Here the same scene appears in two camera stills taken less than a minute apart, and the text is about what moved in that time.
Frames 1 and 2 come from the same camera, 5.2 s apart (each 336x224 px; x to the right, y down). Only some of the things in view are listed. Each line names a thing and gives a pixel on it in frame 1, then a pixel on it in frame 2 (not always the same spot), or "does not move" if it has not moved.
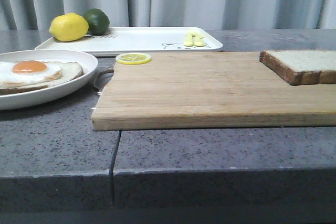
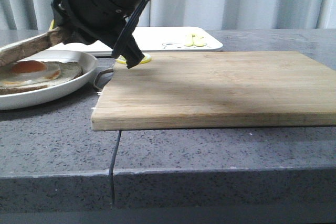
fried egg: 27,72 does not move
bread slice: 69,70 does not move
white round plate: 34,97 does not move
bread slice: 300,67 to 31,45
